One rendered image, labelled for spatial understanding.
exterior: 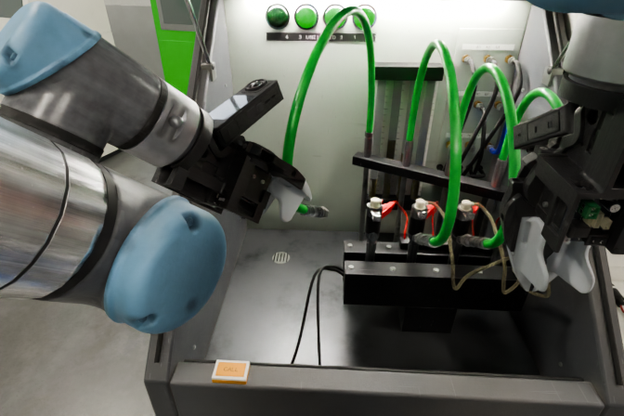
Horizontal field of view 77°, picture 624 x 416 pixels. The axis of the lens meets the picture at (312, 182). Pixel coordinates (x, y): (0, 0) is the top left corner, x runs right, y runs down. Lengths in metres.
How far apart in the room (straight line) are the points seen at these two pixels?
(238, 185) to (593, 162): 0.31
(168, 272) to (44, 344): 2.01
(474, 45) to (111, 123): 0.75
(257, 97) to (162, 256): 0.28
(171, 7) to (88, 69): 3.20
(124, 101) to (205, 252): 0.16
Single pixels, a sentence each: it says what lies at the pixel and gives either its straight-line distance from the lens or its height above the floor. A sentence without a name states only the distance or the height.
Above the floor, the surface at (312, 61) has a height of 1.37.
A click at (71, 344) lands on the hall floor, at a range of 2.16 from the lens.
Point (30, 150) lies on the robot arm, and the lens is 0.20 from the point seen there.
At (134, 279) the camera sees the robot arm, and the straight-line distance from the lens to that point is 0.21.
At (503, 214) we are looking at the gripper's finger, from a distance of 0.39.
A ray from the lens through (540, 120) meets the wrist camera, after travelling 0.41.
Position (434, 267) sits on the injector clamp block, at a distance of 0.79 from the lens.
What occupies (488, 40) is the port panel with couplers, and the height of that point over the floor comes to 1.34.
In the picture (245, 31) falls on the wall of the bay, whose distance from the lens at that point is 0.91.
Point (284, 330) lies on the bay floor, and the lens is 0.85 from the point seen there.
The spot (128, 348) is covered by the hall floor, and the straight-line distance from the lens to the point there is 2.03.
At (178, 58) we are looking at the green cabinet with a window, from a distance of 3.61.
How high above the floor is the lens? 1.49
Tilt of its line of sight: 30 degrees down
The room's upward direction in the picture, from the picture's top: straight up
